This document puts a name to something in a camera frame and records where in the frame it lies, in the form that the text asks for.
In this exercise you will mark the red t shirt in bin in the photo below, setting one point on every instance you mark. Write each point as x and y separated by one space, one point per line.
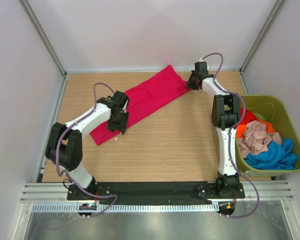
248 117

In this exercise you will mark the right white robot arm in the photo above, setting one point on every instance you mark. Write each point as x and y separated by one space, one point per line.
224 116

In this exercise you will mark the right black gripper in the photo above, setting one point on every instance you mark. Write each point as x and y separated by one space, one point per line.
189 85

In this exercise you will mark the orange t shirt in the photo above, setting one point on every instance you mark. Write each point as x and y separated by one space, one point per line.
241 128

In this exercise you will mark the right aluminium corner post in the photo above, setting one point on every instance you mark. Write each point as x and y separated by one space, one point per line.
270 19

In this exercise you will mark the aluminium corner post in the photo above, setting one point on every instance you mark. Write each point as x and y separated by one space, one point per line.
42 35
270 19

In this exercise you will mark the magenta red t shirt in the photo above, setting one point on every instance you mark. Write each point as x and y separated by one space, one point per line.
153 94

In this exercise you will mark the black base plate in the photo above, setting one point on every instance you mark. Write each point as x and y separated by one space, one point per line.
156 192

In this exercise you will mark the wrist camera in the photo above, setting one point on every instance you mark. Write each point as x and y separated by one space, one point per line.
119 99
201 68

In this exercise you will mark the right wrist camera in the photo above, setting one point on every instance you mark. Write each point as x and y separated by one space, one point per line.
201 68

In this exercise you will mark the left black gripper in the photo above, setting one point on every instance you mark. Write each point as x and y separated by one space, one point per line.
122 126

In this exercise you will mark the olive green plastic bin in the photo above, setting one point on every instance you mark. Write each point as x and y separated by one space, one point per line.
273 110

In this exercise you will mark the white slotted cable duct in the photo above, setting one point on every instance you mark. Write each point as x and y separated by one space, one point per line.
90 208

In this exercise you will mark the blue t shirt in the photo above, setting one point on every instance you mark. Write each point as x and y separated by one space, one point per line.
277 157

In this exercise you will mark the beige pink t shirt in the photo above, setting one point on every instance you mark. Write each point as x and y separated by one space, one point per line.
255 140

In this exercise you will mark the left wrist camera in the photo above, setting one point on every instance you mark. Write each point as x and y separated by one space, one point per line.
119 99

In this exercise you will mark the aluminium frame rail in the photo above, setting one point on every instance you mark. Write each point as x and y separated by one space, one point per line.
55 192

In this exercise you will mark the left aluminium corner post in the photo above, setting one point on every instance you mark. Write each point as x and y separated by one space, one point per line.
42 35

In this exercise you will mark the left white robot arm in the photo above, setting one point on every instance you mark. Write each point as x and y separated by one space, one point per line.
65 143

